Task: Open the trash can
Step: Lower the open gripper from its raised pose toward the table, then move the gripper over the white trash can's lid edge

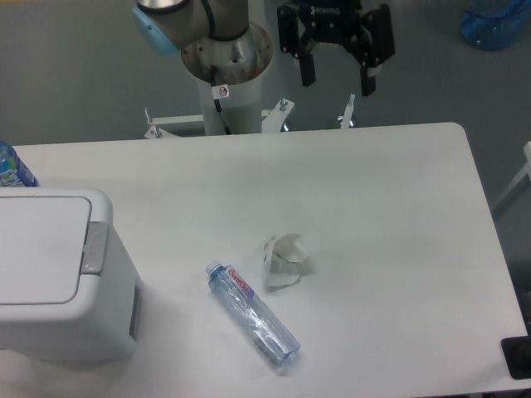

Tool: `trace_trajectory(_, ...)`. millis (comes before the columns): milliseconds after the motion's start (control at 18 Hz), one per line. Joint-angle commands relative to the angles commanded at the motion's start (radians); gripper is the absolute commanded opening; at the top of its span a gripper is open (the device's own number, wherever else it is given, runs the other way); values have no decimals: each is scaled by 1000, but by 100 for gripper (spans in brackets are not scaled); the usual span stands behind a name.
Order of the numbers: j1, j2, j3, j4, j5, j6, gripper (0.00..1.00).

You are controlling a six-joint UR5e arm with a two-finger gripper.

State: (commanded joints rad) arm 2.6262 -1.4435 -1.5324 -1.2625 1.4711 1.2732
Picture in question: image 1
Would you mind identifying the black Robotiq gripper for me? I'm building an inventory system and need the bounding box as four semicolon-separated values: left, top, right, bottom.
277;1;395;96

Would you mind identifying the white trash can lid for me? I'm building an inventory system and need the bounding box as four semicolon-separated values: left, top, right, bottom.
1;197;91;305

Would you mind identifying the white trash can body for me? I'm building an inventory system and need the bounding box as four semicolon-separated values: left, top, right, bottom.
1;187;143;361

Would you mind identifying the large blue water jug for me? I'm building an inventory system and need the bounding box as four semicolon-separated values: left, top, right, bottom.
459;1;530;51

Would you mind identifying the crumpled white paper wrapper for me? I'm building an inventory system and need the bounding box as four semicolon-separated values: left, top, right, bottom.
261;233;309;290

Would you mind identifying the grey lid push button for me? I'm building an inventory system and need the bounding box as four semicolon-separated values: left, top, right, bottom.
80;222;109;275

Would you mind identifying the clear plastic water bottle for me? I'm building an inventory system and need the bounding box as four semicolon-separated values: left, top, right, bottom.
206;261;300;371

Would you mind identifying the blue labelled bottle left edge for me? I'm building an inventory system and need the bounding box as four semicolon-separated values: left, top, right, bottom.
1;140;39;187

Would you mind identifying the black device table corner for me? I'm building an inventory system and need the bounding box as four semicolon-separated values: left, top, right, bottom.
501;336;530;380

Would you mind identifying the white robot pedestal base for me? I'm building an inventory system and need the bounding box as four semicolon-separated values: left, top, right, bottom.
143;20;358;140

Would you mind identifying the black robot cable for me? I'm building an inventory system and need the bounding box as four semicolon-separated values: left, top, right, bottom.
209;64;231;135

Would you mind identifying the white frame right edge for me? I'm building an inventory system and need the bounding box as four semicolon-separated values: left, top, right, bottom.
491;142;530;221

